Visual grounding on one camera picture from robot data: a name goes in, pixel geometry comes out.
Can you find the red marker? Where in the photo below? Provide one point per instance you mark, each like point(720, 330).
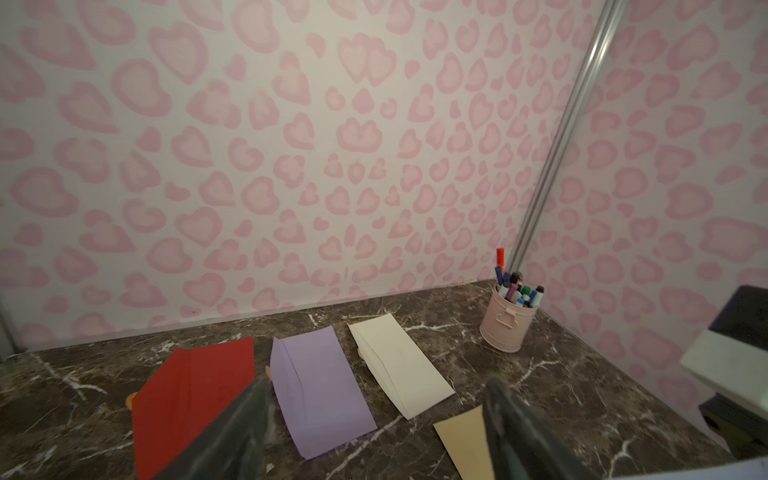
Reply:
point(500, 257)

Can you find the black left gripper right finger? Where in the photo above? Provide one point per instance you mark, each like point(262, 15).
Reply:
point(521, 446)

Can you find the lilac envelope with butterfly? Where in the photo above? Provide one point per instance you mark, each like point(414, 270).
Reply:
point(317, 393)

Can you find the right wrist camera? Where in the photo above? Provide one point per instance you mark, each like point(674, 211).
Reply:
point(730, 357)

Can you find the cream white envelope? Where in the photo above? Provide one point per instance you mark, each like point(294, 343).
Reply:
point(402, 370)

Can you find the pink pen cup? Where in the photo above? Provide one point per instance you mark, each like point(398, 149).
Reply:
point(505, 324)

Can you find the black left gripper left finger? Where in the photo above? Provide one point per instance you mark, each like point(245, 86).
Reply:
point(233, 445)

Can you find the tan kraft envelope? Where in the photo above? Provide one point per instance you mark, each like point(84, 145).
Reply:
point(464, 438)

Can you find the red envelope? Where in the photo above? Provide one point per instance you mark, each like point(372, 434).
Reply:
point(188, 392)

